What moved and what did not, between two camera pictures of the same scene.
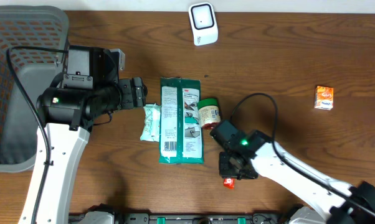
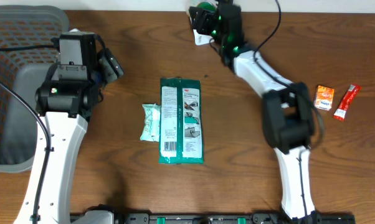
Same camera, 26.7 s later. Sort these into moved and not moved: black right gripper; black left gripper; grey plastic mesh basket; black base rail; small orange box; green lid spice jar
Moved: black right gripper; black left gripper; green lid spice jar
Not moved: black base rail; small orange box; grey plastic mesh basket
